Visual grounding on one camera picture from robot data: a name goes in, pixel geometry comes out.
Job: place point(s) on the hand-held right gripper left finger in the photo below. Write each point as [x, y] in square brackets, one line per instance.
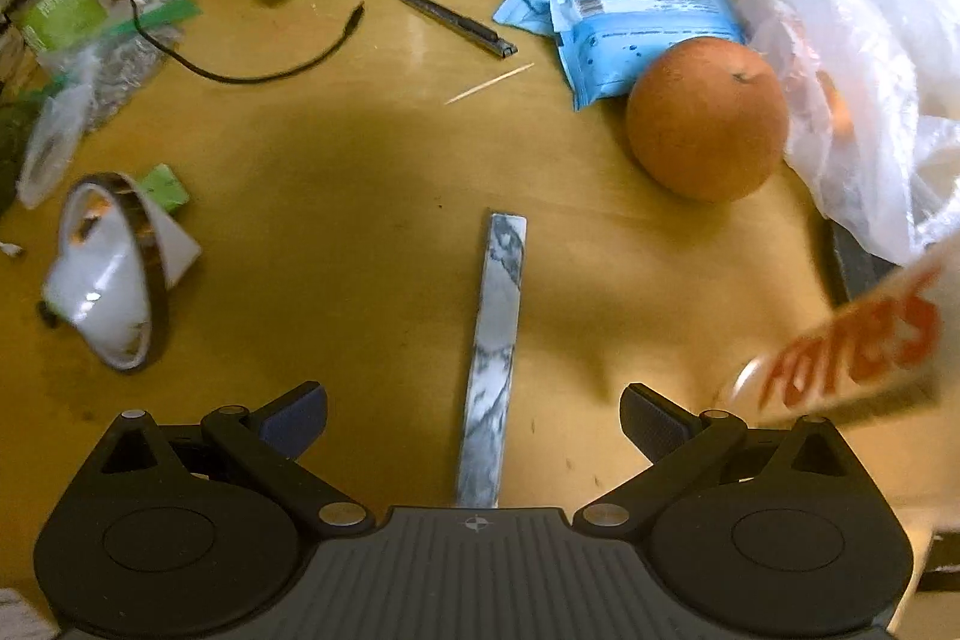
[298, 421]

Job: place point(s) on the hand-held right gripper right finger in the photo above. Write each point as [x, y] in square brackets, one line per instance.
[651, 426]

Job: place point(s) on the marble pattern strip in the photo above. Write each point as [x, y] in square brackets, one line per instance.
[495, 340]

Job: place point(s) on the white enamel mug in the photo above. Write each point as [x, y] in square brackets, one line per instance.
[105, 287]

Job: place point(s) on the clear shaker bottle grey lid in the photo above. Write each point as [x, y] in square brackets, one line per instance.
[855, 347]

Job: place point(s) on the dark tray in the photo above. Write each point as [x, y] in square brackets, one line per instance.
[855, 269]

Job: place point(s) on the green tube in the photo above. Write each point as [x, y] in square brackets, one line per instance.
[166, 189]

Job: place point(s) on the orange fruit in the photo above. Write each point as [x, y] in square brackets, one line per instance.
[705, 119]

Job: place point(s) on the small white plastic bag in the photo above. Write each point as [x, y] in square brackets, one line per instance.
[51, 149]

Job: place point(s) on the wooden toothpick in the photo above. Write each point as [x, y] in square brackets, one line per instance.
[487, 84]

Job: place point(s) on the blue wipes packet white label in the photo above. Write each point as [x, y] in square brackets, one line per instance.
[622, 48]

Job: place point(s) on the clear zip bag of seeds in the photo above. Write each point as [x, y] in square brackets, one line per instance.
[124, 59]

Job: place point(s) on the black pen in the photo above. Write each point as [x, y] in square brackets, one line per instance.
[450, 19]

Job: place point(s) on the large white plastic bag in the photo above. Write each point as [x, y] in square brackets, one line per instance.
[870, 55]

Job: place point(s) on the small blue wipes packet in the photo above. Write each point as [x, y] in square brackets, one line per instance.
[521, 14]

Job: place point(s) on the green tin can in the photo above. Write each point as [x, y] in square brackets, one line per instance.
[60, 14]

